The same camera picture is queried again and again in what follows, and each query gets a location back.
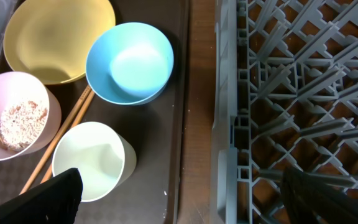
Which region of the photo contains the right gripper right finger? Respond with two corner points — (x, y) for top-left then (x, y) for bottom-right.
(280, 168), (358, 223)

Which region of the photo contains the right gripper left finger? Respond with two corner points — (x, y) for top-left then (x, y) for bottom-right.
(0, 168), (83, 224)

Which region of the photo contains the pale green cup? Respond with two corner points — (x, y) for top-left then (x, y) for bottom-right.
(52, 121), (137, 202)

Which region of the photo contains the pink bowl with rice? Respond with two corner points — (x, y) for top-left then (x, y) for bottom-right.
(0, 72), (62, 161)

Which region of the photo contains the wooden chopstick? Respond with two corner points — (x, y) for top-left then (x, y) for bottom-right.
(40, 90), (94, 184)
(20, 86), (91, 194)

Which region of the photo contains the light blue bowl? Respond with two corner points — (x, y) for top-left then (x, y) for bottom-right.
(85, 22), (175, 105)

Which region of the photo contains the grey dishwasher rack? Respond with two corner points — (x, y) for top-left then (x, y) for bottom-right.
(210, 0), (358, 223)

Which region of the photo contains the brown plastic serving tray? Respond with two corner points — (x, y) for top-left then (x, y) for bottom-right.
(0, 0), (190, 223)

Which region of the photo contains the yellow plate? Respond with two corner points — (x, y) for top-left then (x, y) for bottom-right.
(3, 0), (116, 85)

